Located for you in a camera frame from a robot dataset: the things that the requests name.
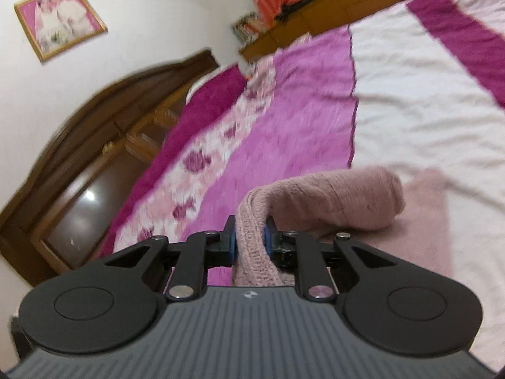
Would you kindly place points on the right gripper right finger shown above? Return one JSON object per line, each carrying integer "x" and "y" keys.
{"x": 300, "y": 254}

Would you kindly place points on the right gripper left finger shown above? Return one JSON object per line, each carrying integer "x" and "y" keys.
{"x": 191, "y": 260}

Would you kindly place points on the pink knitted cardigan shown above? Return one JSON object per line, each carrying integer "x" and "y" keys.
{"x": 327, "y": 209}

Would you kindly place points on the dark wooden headboard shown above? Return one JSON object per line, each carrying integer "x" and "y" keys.
{"x": 58, "y": 219}

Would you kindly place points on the purple floral bedspread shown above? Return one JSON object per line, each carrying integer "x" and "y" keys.
{"x": 417, "y": 88}

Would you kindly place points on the books row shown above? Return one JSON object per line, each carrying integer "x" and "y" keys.
{"x": 249, "y": 28}

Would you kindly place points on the wooden side cabinet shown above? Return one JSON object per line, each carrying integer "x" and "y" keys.
{"x": 316, "y": 17}

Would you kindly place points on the framed wedding photo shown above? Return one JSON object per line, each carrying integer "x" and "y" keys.
{"x": 55, "y": 26}

